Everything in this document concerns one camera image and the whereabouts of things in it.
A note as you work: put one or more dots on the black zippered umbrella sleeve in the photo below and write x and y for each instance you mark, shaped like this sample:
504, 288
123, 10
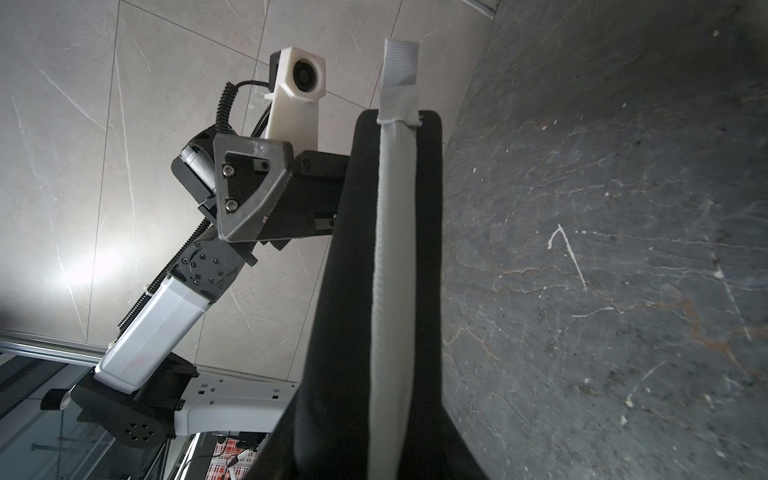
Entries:
369, 405

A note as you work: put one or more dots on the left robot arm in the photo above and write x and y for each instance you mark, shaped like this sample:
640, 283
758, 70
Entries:
141, 391

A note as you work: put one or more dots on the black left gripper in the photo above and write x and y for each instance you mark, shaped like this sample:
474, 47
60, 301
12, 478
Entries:
255, 190

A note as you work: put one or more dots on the aluminium cage frame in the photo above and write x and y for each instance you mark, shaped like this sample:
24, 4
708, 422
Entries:
50, 349

